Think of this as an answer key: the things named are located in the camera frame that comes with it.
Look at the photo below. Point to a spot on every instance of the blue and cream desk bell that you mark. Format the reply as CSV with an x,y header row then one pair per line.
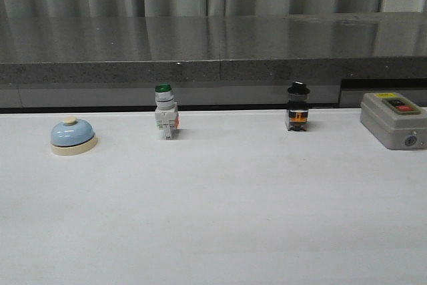
x,y
72,136

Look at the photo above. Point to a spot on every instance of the grey stone countertop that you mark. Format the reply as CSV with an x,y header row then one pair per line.
x,y
114,63

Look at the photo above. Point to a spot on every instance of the green pilot light switch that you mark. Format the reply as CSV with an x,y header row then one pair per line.
x,y
166,112

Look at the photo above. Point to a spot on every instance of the black rotary selector switch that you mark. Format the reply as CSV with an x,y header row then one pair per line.
x,y
297,111

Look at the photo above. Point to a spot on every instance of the grey on-off switch box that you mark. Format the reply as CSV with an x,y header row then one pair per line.
x,y
397,122

